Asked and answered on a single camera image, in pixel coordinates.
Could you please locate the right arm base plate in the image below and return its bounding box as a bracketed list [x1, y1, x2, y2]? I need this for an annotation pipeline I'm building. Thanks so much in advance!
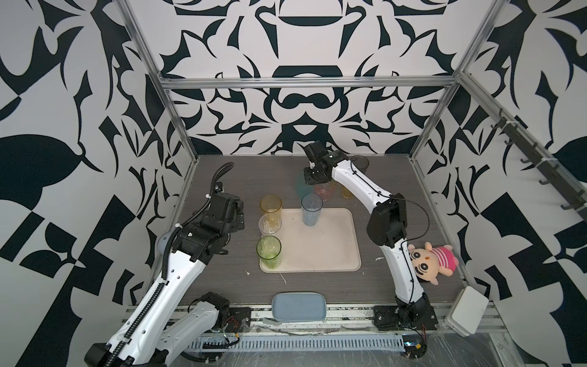
[372, 305, 438, 331]

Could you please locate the cartoon face plush toy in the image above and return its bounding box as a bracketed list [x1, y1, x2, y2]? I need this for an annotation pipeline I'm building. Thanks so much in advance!
[408, 242, 460, 285]

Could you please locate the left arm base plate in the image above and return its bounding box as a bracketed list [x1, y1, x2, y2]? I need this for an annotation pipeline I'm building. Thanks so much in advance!
[211, 307, 252, 333]

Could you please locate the amber plastic cup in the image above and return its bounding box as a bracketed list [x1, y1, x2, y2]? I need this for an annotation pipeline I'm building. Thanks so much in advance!
[260, 194, 283, 226]

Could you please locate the white slotted cable duct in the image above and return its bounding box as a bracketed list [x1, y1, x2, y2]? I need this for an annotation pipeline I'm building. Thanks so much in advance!
[186, 334, 405, 353]

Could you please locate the black wall hook rack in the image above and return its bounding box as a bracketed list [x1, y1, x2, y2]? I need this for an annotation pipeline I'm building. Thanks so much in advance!
[489, 109, 586, 221]

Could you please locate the blue clear plastic cup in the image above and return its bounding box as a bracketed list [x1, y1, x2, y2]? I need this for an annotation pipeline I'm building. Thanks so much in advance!
[301, 194, 323, 226]

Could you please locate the beige plastic tray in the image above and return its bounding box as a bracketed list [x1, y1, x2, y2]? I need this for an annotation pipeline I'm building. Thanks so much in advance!
[259, 208, 362, 274]

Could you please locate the blue grey oval dish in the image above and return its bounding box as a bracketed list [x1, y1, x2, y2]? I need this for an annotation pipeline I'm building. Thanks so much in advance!
[271, 292, 327, 323]

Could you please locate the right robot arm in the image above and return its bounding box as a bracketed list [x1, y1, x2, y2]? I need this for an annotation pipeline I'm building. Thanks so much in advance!
[304, 142, 430, 324]

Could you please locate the teal frosted plastic cup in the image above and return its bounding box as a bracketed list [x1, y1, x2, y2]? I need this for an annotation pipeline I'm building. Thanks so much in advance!
[295, 173, 314, 199]

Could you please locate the pink plastic cup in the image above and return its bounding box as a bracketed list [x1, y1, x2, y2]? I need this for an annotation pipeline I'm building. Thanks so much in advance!
[314, 182, 336, 203]

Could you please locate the grey smoked plastic cup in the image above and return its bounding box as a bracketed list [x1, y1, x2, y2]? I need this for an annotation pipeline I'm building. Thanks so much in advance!
[350, 155, 370, 174]

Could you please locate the left black corrugated cable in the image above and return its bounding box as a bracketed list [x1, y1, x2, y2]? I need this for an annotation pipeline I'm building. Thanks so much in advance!
[102, 161, 235, 367]

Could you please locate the yellow plastic cup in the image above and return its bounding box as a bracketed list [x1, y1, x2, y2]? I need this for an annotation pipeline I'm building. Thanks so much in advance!
[342, 185, 354, 200]

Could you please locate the tall green plastic cup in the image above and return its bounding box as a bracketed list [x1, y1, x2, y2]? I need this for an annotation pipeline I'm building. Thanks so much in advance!
[256, 235, 282, 269]

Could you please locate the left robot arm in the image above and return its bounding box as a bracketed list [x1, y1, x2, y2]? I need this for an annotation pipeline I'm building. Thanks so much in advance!
[84, 193, 245, 366]

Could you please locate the white rectangular box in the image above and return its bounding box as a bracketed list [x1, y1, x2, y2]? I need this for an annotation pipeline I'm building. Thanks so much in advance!
[444, 286, 489, 337]

